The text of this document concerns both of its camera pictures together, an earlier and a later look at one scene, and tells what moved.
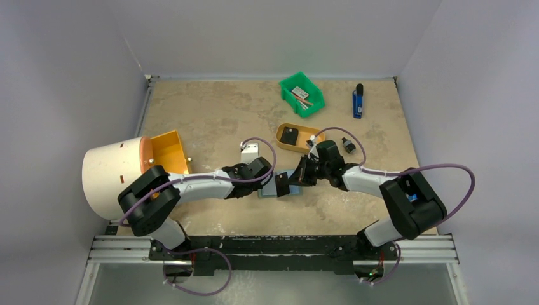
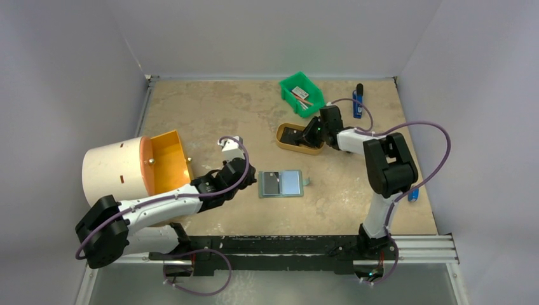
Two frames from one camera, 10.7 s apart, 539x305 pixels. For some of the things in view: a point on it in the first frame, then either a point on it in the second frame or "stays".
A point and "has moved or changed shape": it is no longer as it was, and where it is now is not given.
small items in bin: (301, 96) stays
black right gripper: (310, 171) → (309, 134)
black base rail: (273, 255) stays
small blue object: (412, 197) stays
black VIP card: (282, 184) has moved or changed shape
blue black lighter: (358, 101) stays
